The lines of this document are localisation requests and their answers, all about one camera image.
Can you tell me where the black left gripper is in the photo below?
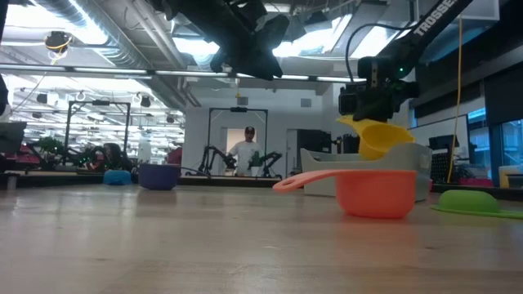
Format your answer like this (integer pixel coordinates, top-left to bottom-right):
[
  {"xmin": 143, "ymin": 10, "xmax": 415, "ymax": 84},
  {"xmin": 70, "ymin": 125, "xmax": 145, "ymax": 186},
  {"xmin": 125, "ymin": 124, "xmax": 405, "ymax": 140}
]
[{"xmin": 146, "ymin": 0, "xmax": 291, "ymax": 82}]

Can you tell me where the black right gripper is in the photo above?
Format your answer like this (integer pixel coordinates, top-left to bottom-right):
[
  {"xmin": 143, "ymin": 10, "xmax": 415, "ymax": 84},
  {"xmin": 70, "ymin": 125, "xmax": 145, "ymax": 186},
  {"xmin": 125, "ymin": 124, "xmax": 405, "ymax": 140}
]
[{"xmin": 353, "ymin": 55, "xmax": 421, "ymax": 123}]

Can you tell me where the yellow plastic measuring cup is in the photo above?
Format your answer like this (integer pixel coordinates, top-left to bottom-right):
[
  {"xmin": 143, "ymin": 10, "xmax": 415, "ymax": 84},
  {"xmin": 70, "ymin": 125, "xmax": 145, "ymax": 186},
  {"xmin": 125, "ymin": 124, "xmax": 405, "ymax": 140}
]
[{"xmin": 336, "ymin": 114, "xmax": 417, "ymax": 162}]

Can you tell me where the orange plastic measuring cup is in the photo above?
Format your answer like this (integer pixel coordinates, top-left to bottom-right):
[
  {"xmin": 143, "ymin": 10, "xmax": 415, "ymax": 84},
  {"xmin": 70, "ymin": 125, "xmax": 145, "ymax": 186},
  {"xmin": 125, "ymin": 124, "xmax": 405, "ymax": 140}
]
[{"xmin": 272, "ymin": 169, "xmax": 418, "ymax": 220}]

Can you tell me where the green plastic measuring cup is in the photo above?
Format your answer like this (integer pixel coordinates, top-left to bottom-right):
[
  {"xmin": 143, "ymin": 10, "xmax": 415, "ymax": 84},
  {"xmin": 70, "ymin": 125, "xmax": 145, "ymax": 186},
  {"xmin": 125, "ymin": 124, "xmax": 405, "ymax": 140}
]
[{"xmin": 431, "ymin": 189, "xmax": 523, "ymax": 221}]

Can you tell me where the purple plastic measuring cup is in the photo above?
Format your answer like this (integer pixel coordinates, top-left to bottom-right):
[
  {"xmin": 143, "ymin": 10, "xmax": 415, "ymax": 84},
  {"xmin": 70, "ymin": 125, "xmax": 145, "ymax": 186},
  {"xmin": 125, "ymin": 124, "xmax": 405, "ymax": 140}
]
[{"xmin": 137, "ymin": 163, "xmax": 212, "ymax": 191}]

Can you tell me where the white plastic basket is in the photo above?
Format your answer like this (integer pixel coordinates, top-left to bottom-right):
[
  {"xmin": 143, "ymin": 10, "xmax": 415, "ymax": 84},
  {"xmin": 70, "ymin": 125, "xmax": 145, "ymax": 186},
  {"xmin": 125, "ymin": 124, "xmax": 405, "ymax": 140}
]
[{"xmin": 300, "ymin": 142, "xmax": 433, "ymax": 203}]

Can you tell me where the small blue measuring cup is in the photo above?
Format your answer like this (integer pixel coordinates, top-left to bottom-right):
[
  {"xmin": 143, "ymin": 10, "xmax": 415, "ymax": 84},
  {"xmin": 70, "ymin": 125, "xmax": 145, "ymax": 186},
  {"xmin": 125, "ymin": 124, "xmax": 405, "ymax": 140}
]
[{"xmin": 102, "ymin": 169, "xmax": 133, "ymax": 186}]

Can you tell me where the black box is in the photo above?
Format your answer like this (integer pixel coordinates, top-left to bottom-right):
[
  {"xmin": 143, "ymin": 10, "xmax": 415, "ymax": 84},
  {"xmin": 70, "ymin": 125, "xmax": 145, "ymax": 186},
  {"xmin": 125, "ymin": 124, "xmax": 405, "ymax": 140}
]
[{"xmin": 342, "ymin": 133, "xmax": 361, "ymax": 155}]

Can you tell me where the black cabinet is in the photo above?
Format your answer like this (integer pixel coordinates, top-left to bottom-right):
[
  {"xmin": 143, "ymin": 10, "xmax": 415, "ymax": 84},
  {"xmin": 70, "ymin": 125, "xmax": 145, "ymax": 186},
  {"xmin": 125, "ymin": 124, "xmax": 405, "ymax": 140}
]
[{"xmin": 297, "ymin": 129, "xmax": 333, "ymax": 172}]

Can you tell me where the whiteboard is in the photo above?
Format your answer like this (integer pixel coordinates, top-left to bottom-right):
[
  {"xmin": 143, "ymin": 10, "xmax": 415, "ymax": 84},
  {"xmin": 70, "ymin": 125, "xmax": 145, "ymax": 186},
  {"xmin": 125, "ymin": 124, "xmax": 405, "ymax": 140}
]
[{"xmin": 407, "ymin": 114, "xmax": 471, "ymax": 172}]

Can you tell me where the black monitor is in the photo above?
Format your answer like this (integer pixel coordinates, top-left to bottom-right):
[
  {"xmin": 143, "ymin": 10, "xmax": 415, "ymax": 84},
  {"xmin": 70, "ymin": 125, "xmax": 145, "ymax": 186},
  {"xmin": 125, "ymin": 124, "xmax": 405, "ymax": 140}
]
[{"xmin": 428, "ymin": 134, "xmax": 461, "ymax": 150}]

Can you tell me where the ceiling light strip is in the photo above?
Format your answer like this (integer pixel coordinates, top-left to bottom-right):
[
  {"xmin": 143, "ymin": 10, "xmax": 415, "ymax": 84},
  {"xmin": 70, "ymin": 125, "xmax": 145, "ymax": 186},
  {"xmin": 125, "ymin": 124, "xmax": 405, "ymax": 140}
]
[{"xmin": 153, "ymin": 69, "xmax": 367, "ymax": 84}]

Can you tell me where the standing person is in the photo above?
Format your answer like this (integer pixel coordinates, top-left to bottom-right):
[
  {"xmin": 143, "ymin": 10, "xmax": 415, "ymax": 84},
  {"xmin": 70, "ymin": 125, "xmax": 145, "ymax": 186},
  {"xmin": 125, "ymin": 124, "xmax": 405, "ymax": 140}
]
[{"xmin": 227, "ymin": 126, "xmax": 265, "ymax": 177}]

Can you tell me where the red bin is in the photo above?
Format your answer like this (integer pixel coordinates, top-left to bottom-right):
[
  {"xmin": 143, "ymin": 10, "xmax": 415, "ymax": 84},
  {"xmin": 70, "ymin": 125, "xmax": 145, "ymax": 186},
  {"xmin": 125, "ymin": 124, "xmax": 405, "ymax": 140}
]
[{"xmin": 456, "ymin": 176, "xmax": 495, "ymax": 188}]

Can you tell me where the red chair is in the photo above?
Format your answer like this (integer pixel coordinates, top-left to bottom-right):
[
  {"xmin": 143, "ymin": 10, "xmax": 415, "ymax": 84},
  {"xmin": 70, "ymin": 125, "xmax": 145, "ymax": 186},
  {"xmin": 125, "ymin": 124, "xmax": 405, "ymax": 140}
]
[{"xmin": 166, "ymin": 146, "xmax": 183, "ymax": 167}]

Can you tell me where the yellow box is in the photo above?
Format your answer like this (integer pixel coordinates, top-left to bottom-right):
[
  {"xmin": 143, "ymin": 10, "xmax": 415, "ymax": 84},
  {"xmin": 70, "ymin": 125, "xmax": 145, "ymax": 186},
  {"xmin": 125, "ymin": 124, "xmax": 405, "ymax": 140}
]
[{"xmin": 498, "ymin": 165, "xmax": 523, "ymax": 189}]

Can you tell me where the seated person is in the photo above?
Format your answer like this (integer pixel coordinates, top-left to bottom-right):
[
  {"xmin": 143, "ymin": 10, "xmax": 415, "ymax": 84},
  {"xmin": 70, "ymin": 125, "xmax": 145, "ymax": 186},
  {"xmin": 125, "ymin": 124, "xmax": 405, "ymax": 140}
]
[{"xmin": 101, "ymin": 142, "xmax": 134, "ymax": 172}]

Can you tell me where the green plant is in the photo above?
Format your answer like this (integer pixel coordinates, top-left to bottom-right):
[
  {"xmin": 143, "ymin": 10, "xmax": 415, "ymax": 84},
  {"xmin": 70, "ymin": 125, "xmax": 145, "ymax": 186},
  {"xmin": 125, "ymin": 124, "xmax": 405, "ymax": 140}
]
[{"xmin": 38, "ymin": 136, "xmax": 63, "ymax": 158}]

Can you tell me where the dark monitor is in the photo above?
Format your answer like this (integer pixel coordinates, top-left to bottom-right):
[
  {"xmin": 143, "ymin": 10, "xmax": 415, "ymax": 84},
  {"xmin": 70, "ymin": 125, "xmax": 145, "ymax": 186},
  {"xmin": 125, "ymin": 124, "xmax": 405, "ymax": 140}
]
[{"xmin": 0, "ymin": 121, "xmax": 28, "ymax": 155}]

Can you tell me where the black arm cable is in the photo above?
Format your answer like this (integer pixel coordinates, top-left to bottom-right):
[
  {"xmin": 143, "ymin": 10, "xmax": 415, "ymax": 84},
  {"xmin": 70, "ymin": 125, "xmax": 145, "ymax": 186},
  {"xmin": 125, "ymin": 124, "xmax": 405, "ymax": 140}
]
[{"xmin": 345, "ymin": 23, "xmax": 409, "ymax": 82}]

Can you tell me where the black wire crate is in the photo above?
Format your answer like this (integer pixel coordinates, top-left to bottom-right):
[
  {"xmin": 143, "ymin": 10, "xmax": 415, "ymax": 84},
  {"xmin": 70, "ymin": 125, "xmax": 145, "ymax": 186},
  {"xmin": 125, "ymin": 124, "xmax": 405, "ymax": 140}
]
[{"xmin": 431, "ymin": 153, "xmax": 455, "ymax": 184}]

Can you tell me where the yellow hanging cable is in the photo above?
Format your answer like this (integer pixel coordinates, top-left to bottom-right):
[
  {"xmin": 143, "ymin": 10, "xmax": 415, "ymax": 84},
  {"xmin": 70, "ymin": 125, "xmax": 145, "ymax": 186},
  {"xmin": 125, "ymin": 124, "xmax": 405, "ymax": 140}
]
[{"xmin": 446, "ymin": 15, "xmax": 463, "ymax": 185}]

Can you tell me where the black metal frame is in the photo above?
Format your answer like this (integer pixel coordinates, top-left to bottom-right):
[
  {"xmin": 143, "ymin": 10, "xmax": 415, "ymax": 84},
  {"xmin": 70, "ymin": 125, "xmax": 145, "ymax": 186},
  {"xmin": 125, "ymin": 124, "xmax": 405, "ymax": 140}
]
[{"xmin": 65, "ymin": 100, "xmax": 132, "ymax": 164}]

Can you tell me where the round ceiling camera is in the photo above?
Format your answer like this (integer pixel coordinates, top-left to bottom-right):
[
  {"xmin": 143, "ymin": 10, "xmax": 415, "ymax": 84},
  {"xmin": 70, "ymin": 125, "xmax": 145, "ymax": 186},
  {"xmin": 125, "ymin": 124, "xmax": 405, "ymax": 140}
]
[{"xmin": 43, "ymin": 30, "xmax": 74, "ymax": 54}]

